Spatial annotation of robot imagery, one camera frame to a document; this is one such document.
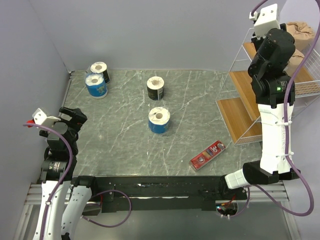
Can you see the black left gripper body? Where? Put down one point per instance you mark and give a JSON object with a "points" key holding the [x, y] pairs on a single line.
{"points": [[74, 130]]}

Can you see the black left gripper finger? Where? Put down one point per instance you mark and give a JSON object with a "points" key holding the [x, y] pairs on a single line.
{"points": [[67, 111], [78, 118]]}

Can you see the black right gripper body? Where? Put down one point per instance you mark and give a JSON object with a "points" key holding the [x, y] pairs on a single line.
{"points": [[253, 67]]}

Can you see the brown paper roll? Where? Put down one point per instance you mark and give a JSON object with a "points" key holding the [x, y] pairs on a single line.
{"points": [[294, 62], [302, 33]]}

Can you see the blue roll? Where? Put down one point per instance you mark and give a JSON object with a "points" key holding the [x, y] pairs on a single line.
{"points": [[96, 85], [158, 120]]}

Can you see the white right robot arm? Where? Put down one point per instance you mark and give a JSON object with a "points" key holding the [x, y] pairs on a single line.
{"points": [[275, 97]]}

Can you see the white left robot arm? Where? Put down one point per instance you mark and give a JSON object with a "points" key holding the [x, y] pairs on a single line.
{"points": [[63, 197]]}

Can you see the black wrapped roll, back left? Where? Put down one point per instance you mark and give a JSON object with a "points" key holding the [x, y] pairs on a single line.
{"points": [[100, 67]]}

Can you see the black wrapped roll,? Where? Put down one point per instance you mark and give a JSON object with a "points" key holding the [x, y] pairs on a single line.
{"points": [[155, 88], [100, 67]]}

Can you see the black wrapped roll, centre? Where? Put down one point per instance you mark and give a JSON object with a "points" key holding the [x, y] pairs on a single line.
{"points": [[155, 88]]}

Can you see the red toothpaste box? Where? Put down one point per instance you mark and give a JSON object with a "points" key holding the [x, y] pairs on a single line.
{"points": [[207, 155]]}

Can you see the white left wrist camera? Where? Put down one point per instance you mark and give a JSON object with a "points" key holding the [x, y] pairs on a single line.
{"points": [[42, 118]]}

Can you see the white wire wooden shelf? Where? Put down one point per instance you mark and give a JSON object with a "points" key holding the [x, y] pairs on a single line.
{"points": [[237, 102]]}

